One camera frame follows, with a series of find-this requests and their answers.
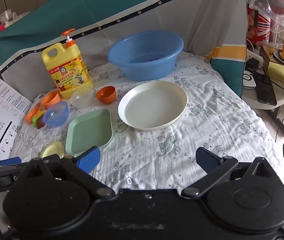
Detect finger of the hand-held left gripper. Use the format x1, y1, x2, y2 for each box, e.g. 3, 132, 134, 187
0, 154, 60, 193

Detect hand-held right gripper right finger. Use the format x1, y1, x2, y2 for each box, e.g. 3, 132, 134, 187
181, 147, 273, 198

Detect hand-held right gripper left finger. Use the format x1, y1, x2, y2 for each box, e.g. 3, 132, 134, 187
19, 146, 116, 200

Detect green square plate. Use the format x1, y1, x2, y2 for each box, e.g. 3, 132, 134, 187
65, 108, 114, 155

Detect pale yellow scalloped plate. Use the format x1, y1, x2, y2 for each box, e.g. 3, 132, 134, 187
40, 141, 65, 159

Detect blue transparent bowl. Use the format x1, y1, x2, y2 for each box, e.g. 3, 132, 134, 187
42, 101, 69, 128

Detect white round plate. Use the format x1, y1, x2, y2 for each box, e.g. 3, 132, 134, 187
118, 81, 188, 131

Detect cat print white blanket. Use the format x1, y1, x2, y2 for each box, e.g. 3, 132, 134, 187
9, 51, 282, 190

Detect toy food pieces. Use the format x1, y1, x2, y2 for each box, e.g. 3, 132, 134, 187
24, 107, 42, 124

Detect clear plastic bowl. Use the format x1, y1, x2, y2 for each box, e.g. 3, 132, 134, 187
70, 88, 94, 108

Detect orange plastic bowl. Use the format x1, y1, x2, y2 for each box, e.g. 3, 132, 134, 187
96, 86, 117, 105

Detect orange toy pot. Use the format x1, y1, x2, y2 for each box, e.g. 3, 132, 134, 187
41, 91, 62, 111

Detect yellow detergent jug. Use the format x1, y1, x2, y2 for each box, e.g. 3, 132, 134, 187
41, 28, 94, 99

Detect white round device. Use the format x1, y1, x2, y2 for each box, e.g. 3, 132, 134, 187
242, 71, 256, 90

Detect black phone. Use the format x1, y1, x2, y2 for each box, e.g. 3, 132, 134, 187
253, 66, 277, 106

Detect white power strip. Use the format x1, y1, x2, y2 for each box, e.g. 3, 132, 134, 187
244, 49, 264, 73

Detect blue plastic basin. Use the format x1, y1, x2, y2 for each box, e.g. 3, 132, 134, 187
107, 31, 184, 82

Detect clear glass jar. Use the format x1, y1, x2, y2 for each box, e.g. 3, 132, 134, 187
0, 8, 14, 27

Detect red white snack package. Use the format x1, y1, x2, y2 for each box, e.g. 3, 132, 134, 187
247, 5, 272, 43

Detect teal grey star-trimmed cloth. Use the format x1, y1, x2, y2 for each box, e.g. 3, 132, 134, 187
0, 0, 248, 98

